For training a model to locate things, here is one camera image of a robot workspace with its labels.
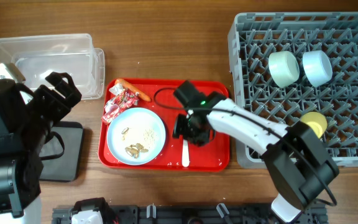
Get white plastic spoon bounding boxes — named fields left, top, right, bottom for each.
left=181, top=139, right=190, bottom=167

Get light blue plate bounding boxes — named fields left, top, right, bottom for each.
left=106, top=108, right=167, bottom=166

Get peanut shell scraps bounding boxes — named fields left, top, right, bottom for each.
left=121, top=128, right=149, bottom=159

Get orange carrot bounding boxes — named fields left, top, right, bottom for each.
left=114, top=78, right=152, bottom=102

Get red snack wrapper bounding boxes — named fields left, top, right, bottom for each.
left=101, top=83, right=139, bottom=124

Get mint green bowl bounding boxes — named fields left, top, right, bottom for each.
left=268, top=51, right=300, bottom=88

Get yellow cup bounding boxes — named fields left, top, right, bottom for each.
left=300, top=111, right=328, bottom=138

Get light blue bowl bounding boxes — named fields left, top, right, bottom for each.
left=302, top=50, right=333, bottom=87

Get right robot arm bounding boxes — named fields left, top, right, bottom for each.
left=173, top=81, right=339, bottom=223

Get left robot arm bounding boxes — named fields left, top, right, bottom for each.
left=0, top=72, right=82, bottom=223

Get grey dishwasher rack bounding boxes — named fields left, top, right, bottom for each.
left=227, top=12, right=358, bottom=167

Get red serving tray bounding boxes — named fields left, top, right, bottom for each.
left=98, top=78, right=230, bottom=172

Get clear plastic bin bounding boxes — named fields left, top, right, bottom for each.
left=0, top=34, right=105, bottom=100

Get black plastic tray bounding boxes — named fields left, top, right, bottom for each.
left=40, top=121, right=84, bottom=182

